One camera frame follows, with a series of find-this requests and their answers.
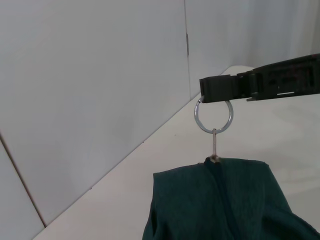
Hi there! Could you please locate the teal insulated lunch bag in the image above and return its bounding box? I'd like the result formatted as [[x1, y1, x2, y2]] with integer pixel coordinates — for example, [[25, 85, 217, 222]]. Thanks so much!
[[141, 96, 320, 240]]

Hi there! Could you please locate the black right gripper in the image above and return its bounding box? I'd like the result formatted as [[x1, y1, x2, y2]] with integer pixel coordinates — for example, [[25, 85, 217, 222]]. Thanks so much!
[[199, 52, 320, 104]]

